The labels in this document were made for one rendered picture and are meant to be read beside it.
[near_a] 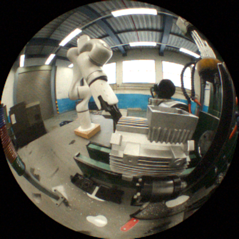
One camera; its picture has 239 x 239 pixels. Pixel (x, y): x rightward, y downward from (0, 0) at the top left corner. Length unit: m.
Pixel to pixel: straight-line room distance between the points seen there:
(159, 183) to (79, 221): 0.36
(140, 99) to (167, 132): 5.55
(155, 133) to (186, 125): 0.07
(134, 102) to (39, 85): 7.72
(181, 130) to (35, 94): 6.74
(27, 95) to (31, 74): 1.49
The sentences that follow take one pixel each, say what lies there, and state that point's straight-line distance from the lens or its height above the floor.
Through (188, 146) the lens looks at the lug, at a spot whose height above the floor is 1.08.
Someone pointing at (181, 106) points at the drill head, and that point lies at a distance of 0.48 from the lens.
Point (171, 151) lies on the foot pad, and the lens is 0.17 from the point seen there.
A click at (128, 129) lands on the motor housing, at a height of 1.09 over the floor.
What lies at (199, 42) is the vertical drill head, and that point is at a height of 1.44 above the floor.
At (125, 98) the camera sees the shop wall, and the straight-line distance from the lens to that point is 5.87.
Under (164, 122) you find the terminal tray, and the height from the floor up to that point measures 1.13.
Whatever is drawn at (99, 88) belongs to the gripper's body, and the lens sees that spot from 0.23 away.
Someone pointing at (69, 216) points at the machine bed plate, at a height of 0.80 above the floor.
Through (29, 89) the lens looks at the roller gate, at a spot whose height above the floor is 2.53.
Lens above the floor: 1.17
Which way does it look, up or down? 19 degrees down
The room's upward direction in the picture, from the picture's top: straight up
